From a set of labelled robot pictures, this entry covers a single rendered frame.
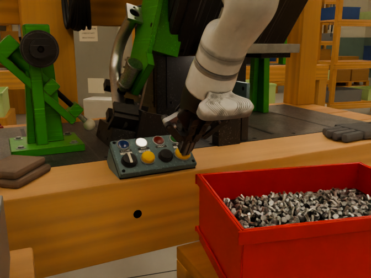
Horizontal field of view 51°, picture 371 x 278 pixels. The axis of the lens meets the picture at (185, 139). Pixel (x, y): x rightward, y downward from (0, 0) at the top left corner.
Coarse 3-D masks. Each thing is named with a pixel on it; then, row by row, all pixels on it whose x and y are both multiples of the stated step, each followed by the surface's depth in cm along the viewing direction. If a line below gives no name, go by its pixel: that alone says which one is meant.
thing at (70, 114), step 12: (0, 48) 78; (12, 48) 79; (0, 60) 79; (12, 60) 81; (24, 60) 82; (12, 72) 80; (24, 72) 83; (48, 84) 84; (48, 96) 84; (60, 96) 87; (60, 108) 86; (72, 108) 88; (72, 120) 87
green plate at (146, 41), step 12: (144, 0) 95; (156, 0) 88; (144, 12) 94; (156, 12) 87; (144, 24) 93; (156, 24) 88; (168, 24) 90; (144, 36) 91; (156, 36) 90; (168, 36) 91; (132, 48) 98; (144, 48) 90; (156, 48) 90; (168, 48) 91
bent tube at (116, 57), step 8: (128, 8) 94; (136, 8) 95; (128, 16) 92; (136, 16) 96; (128, 24) 95; (120, 32) 97; (128, 32) 97; (120, 40) 99; (120, 48) 100; (112, 56) 100; (120, 56) 101; (112, 64) 100; (120, 64) 101; (112, 72) 99; (120, 72) 100; (112, 80) 97; (112, 88) 96; (112, 96) 94; (120, 96) 94; (112, 104) 94
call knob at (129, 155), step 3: (126, 153) 69; (129, 153) 69; (123, 156) 69; (126, 156) 69; (129, 156) 69; (132, 156) 69; (135, 156) 70; (123, 159) 69; (126, 159) 68; (129, 159) 68; (132, 159) 69; (135, 159) 69; (123, 162) 69; (126, 162) 68; (129, 162) 68; (132, 162) 68; (135, 162) 69; (129, 165) 69; (132, 165) 69
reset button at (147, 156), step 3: (144, 153) 70; (147, 153) 70; (150, 153) 71; (141, 156) 71; (144, 156) 70; (147, 156) 70; (150, 156) 70; (153, 156) 71; (144, 159) 70; (147, 159) 70; (150, 159) 70; (153, 159) 70; (147, 162) 70; (150, 162) 70
